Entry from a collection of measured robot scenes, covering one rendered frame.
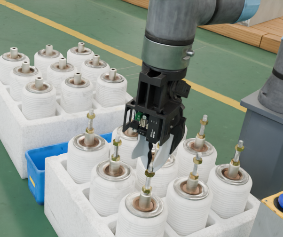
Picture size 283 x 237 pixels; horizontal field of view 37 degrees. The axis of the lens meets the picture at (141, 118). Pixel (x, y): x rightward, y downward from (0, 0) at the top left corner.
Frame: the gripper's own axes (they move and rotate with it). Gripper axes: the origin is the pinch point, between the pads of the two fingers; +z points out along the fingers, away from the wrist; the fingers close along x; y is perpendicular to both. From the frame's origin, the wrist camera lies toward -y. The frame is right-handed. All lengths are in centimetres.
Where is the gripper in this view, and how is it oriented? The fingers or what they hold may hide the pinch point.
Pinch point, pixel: (153, 162)
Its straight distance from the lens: 77.1
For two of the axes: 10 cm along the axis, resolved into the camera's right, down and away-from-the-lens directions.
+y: -4.5, 3.8, -8.0
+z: -1.2, 8.7, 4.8
